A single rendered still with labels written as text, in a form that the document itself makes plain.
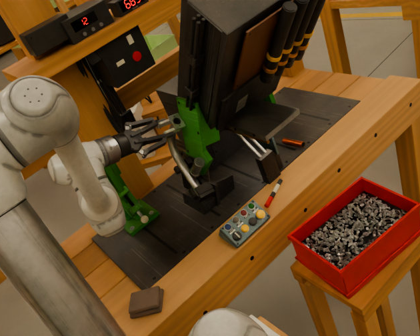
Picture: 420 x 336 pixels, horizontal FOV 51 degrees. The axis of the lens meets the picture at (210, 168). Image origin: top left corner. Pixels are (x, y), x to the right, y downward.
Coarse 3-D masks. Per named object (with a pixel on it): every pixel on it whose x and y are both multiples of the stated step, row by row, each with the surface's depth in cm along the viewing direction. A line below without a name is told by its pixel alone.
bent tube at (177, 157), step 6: (174, 114) 148; (174, 120) 149; (180, 120) 148; (174, 126) 146; (168, 138) 155; (174, 138) 155; (168, 144) 156; (174, 144) 156; (174, 150) 157; (174, 156) 157; (180, 156) 157; (180, 162) 156; (180, 168) 156; (186, 168) 155; (186, 174) 154; (192, 180) 153; (192, 186) 153
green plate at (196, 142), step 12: (180, 108) 147; (192, 108) 141; (192, 120) 143; (204, 120) 143; (192, 132) 146; (204, 132) 145; (216, 132) 148; (192, 144) 150; (204, 144) 144; (192, 156) 153
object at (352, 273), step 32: (352, 192) 137; (384, 192) 131; (320, 224) 134; (352, 224) 130; (384, 224) 124; (416, 224) 124; (320, 256) 119; (352, 256) 120; (384, 256) 121; (352, 288) 118
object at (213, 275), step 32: (384, 96) 171; (416, 96) 172; (352, 128) 162; (384, 128) 164; (320, 160) 154; (352, 160) 157; (288, 192) 147; (320, 192) 151; (224, 224) 146; (288, 224) 145; (192, 256) 139; (224, 256) 134; (256, 256) 140; (160, 288) 134; (192, 288) 129; (224, 288) 135; (128, 320) 128; (160, 320) 124; (192, 320) 130
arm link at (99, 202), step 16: (80, 144) 101; (64, 160) 102; (80, 160) 103; (80, 176) 106; (96, 176) 111; (80, 192) 128; (96, 192) 112; (112, 192) 126; (96, 208) 117; (112, 208) 124; (96, 224) 126; (112, 224) 127
